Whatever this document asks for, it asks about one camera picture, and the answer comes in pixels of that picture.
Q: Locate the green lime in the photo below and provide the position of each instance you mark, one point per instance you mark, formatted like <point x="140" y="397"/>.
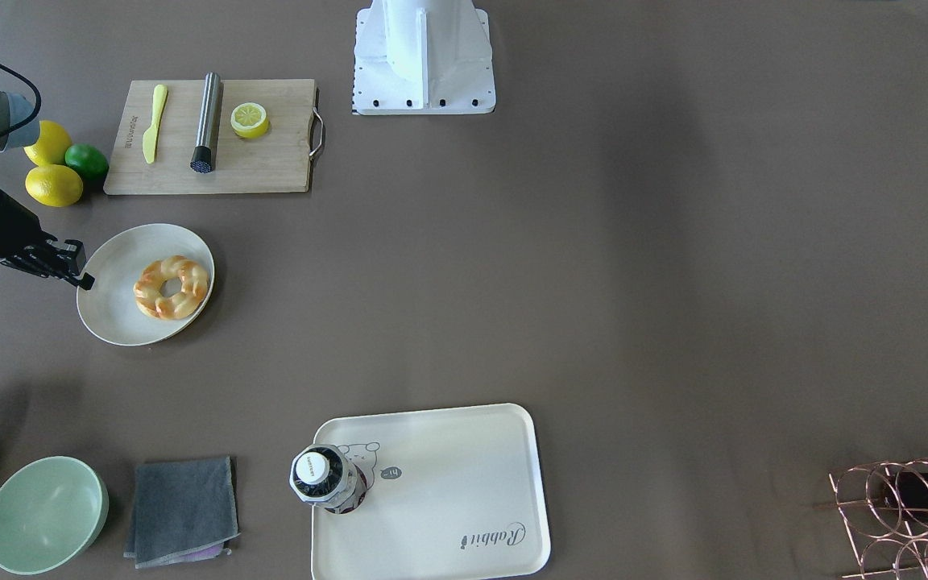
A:
<point x="87" y="161"/>

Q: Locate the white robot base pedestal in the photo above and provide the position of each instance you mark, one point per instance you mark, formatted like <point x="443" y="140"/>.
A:
<point x="423" y="58"/>

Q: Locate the cream rabbit tray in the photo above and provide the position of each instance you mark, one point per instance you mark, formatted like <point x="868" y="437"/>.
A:
<point x="455" y="493"/>

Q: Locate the mint green bowl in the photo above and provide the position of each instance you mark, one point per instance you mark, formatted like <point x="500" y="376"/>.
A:
<point x="50" y="511"/>

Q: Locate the yellow plastic knife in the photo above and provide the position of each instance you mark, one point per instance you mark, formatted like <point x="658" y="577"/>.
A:
<point x="150" y="135"/>

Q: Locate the wooden cutting board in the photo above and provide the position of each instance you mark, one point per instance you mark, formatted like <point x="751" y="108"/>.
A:
<point x="280" y="161"/>

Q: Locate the copper wire bottle rack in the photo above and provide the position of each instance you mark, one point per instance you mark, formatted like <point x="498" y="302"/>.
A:
<point x="884" y="543"/>

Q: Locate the dark tea bottle upright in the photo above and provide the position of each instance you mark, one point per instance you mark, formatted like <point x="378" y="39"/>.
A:
<point x="322" y="476"/>

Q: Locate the yellow lemon lower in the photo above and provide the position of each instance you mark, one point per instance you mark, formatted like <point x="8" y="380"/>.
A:
<point x="54" y="185"/>

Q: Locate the yellow lemon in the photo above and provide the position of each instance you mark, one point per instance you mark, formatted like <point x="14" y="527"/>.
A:
<point x="51" y="145"/>
<point x="54" y="185"/>

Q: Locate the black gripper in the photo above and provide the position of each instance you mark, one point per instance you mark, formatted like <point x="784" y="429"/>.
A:
<point x="10" y="228"/>

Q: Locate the glazed twisted donut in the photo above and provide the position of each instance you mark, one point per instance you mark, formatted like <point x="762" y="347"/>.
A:
<point x="172" y="288"/>

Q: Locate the yellow lemon upper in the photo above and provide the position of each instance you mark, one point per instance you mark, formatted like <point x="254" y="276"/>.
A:
<point x="51" y="145"/>

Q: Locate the grey folded cloth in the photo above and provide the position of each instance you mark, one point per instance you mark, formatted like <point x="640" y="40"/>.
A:
<point x="183" y="511"/>

